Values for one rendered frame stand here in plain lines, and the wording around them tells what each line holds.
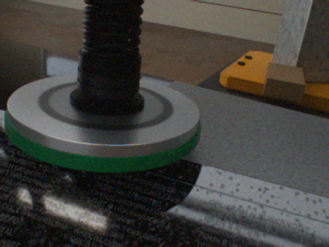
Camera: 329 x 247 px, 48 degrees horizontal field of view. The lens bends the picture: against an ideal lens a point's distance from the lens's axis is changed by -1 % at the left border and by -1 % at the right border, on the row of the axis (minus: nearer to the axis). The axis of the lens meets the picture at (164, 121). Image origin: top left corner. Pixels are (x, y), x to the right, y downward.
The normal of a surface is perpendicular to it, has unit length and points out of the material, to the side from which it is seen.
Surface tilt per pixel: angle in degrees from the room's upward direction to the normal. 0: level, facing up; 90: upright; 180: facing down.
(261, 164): 0
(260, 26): 90
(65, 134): 0
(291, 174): 0
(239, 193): 45
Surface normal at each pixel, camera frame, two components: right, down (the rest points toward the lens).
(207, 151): 0.12, -0.91
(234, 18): -0.34, 0.33
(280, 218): -0.15, -0.41
